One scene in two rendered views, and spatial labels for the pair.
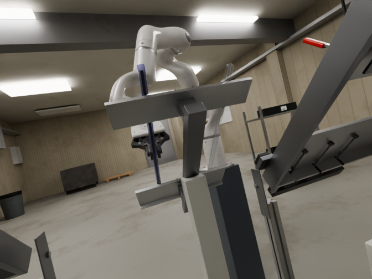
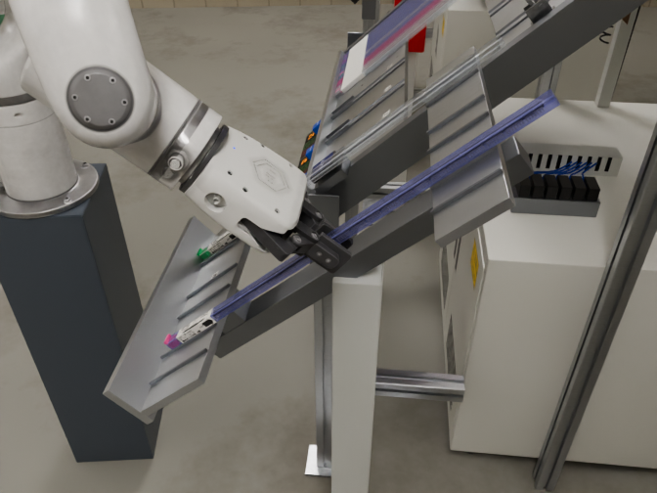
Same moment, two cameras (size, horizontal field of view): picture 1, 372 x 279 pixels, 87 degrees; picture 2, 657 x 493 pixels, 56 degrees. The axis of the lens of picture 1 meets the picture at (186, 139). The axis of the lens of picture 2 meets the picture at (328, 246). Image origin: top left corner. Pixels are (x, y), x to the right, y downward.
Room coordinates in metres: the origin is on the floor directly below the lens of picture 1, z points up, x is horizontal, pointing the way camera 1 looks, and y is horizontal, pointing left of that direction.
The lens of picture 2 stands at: (0.40, 0.57, 1.29)
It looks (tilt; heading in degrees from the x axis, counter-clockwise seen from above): 37 degrees down; 290
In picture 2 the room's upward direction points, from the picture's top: straight up
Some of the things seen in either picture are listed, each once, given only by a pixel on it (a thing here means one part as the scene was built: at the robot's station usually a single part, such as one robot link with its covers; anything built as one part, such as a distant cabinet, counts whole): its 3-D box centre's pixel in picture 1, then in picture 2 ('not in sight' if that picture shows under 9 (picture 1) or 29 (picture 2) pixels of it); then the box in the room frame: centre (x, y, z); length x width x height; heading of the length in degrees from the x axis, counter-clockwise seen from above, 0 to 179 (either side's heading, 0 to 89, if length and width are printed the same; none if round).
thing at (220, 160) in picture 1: (214, 152); (28, 142); (1.19, -0.15, 0.79); 0.19 x 0.19 x 0.18
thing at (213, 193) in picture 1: (231, 223); (90, 328); (1.19, -0.15, 0.35); 0.18 x 0.18 x 0.70; 23
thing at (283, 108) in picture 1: (277, 109); not in sight; (3.01, -1.45, 1.01); 0.57 x 0.17 x 0.11; 104
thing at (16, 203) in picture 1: (12, 205); not in sight; (4.79, 4.46, 0.29); 0.45 x 0.45 x 0.58
